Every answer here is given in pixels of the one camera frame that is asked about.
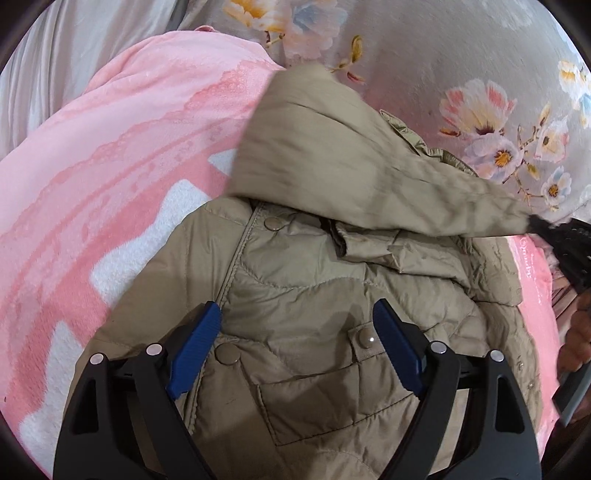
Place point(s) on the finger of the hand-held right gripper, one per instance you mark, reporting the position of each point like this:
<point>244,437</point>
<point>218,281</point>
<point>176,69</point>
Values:
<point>565,244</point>

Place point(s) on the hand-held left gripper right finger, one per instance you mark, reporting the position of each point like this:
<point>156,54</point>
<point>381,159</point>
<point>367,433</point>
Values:
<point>397,350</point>

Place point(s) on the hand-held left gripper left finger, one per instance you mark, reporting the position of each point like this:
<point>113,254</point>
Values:
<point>196,341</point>

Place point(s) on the khaki quilted hooded jacket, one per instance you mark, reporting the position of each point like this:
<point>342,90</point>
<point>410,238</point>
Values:
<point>300,286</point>

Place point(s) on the person's right hand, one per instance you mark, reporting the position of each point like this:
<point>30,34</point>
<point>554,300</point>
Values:
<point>577,339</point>

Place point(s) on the pink fleece blanket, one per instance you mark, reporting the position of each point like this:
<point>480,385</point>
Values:
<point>115,161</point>

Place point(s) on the grey floral bed sheet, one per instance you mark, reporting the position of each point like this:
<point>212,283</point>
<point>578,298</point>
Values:
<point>415,55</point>

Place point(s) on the light grey pleated cloth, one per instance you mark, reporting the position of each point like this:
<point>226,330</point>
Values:
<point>69,60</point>

